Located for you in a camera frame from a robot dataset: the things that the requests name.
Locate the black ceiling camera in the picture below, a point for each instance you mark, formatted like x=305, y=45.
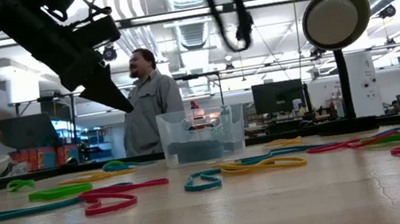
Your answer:
x=387, y=11
x=109, y=54

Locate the clear plastic bag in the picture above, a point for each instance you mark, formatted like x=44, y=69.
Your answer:
x=20, y=169

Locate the black desk lamp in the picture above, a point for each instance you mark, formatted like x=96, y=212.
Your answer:
x=344, y=85

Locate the black background rig frame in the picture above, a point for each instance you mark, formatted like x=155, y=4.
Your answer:
x=194, y=76

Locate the clear plastic bin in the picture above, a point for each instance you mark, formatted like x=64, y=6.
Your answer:
x=170, y=125

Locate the black laptop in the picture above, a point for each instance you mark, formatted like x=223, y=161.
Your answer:
x=26, y=133

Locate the black rubber band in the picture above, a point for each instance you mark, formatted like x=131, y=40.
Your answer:
x=244, y=26
x=194, y=151

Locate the orange cardboard boxes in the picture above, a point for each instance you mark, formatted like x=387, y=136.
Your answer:
x=42, y=158

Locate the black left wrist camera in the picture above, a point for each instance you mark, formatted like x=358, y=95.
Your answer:
x=99, y=33

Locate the black monitor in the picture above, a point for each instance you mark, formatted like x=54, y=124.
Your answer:
x=278, y=95

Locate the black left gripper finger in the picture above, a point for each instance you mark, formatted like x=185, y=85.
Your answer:
x=105, y=88

